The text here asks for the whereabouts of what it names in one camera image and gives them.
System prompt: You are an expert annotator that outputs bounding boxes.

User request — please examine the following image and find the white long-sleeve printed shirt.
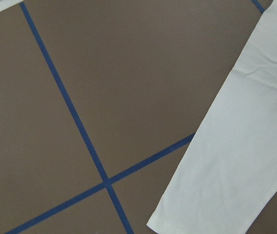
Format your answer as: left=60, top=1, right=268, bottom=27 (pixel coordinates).
left=147, top=0, right=277, bottom=234

